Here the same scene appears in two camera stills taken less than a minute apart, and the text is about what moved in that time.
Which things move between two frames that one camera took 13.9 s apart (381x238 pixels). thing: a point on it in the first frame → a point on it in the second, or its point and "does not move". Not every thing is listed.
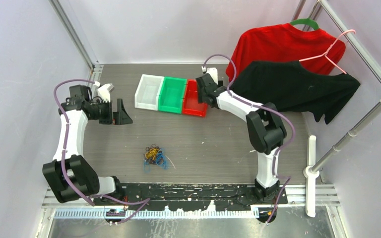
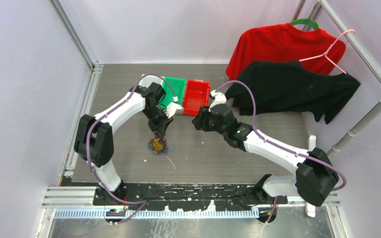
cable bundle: (155, 155) → (159, 146)
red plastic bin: (191, 105) does not move
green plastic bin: (171, 95) does not move
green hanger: (305, 21) does not move
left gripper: (118, 118) → (157, 128)
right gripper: (220, 84) → (201, 121)
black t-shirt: (293, 86) does not move
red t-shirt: (286, 42) does not move
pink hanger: (328, 57) does not move
